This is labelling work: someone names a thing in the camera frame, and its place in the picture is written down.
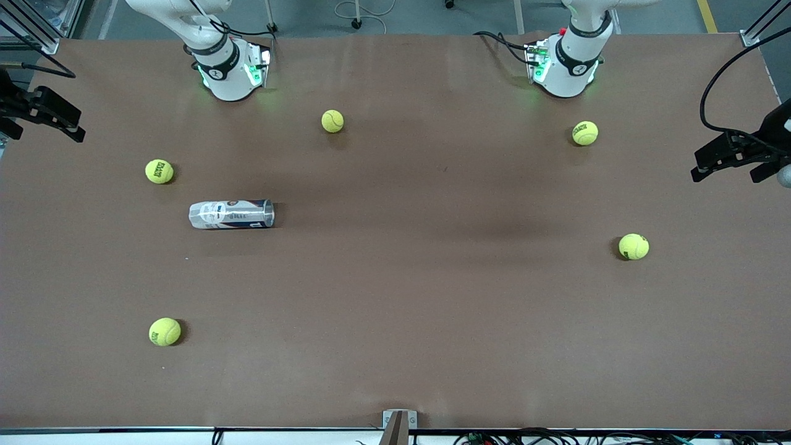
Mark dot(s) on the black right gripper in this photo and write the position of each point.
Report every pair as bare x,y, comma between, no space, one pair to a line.
8,99

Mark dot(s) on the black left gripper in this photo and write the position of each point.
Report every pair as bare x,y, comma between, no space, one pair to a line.
776,131

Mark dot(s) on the clear plastic tennis can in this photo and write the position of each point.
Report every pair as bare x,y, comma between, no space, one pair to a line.
232,214

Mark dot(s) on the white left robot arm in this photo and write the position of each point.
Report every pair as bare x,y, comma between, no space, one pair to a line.
571,62

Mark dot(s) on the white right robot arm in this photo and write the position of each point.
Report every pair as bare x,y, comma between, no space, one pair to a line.
225,74

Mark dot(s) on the yellow-green tennis ball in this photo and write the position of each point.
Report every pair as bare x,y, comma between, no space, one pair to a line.
159,171
634,246
584,133
332,121
165,332

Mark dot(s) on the yellow floor tape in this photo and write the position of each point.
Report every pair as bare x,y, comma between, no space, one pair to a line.
707,18

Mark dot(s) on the grey stand leg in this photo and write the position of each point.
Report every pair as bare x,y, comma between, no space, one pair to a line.
270,15

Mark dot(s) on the white stand leg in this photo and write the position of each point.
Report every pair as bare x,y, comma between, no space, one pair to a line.
519,18

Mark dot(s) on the stand pole with caster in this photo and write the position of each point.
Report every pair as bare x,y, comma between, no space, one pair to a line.
357,25

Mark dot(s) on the aluminium frame post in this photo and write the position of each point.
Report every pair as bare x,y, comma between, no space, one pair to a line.
49,44
749,38

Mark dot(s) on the white table edge rail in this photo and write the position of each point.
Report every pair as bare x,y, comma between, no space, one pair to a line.
123,437

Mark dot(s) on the grey metal bracket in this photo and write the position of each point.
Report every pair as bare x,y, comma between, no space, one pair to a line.
413,420

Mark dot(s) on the brown camera post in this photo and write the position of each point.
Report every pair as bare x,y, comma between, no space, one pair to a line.
395,432

